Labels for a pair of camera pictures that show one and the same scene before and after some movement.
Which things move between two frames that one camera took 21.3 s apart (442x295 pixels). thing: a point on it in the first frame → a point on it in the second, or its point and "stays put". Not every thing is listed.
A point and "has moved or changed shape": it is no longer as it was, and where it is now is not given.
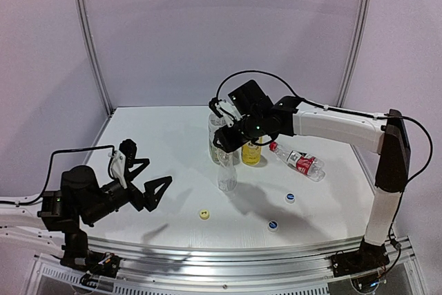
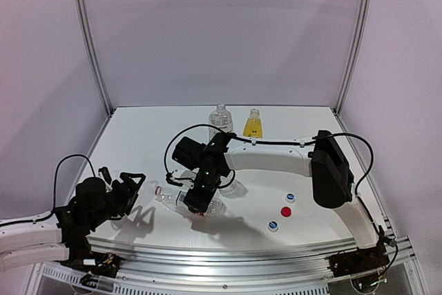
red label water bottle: (307, 164) has moved or changed shape
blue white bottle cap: (273, 225) stays put
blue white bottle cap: (290, 197) stays put
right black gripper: (227, 136) → (197, 204)
